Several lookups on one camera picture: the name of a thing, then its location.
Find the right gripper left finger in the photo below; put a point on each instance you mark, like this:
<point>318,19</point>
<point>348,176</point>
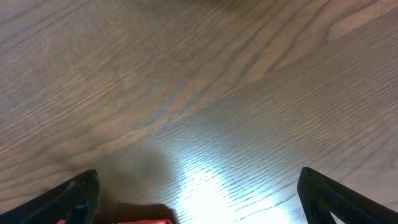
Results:
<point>74,201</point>

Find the red t-shirt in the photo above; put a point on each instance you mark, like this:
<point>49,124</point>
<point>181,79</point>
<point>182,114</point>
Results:
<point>137,222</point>

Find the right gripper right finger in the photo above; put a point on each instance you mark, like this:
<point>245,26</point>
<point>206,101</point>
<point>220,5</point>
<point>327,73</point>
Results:
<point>322,198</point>

